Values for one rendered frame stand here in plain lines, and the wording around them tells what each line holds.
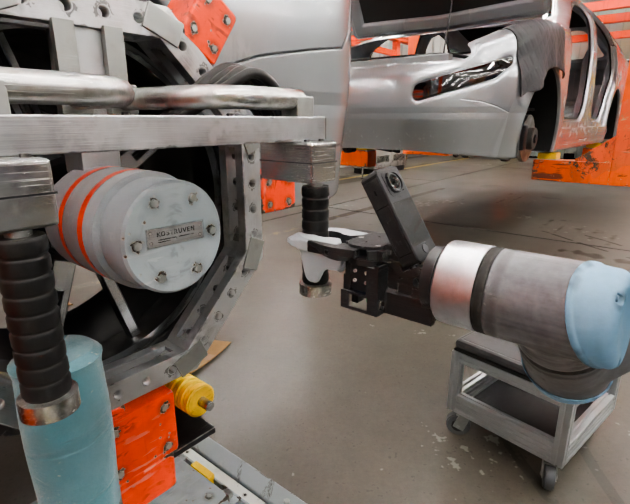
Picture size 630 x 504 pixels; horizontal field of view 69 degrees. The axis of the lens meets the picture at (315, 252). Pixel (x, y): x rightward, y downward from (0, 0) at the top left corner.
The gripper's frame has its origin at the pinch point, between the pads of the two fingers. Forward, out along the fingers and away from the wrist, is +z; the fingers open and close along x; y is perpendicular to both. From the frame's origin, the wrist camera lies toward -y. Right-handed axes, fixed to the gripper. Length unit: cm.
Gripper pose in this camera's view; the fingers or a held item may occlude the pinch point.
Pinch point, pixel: (305, 232)
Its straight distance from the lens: 61.4
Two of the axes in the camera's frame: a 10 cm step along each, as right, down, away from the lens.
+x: 6.4, -2.2, 7.4
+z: -7.7, -1.8, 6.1
